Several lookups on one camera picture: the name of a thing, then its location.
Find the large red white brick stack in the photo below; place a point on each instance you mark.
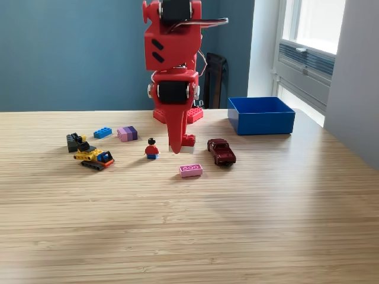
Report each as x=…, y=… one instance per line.
x=189, y=142

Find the blue plastic bin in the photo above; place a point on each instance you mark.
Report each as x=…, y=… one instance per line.
x=266, y=122

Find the toy figure red shirt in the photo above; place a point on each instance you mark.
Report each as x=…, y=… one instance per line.
x=152, y=151

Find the black folded chair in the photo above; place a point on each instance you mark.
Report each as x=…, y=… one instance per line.
x=217, y=83

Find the pink flat brick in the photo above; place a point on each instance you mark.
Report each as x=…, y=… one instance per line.
x=191, y=170

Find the pink purple brick stack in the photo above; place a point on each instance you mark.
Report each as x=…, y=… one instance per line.
x=128, y=133

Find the dark red toy car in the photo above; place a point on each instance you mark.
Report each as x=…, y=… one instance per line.
x=222, y=151

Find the blue brick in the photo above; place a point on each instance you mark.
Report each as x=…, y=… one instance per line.
x=102, y=133

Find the yellow toy digger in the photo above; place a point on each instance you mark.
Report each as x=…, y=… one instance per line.
x=91, y=155

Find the dark grey brick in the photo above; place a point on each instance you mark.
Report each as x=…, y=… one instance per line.
x=70, y=145

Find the grey window vent grille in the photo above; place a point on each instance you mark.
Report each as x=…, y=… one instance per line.
x=319, y=63

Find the white window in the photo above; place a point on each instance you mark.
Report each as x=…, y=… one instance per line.
x=319, y=23

